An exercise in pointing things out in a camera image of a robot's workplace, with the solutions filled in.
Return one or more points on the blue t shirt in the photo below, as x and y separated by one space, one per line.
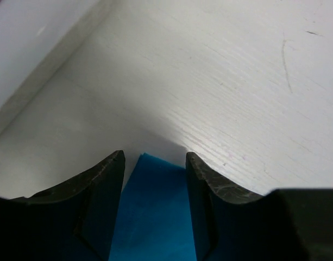
154 219

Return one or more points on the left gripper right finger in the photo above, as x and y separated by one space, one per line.
230 222

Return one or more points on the white plastic basket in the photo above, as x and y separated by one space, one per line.
28 31

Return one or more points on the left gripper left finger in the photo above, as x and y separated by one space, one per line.
74 220

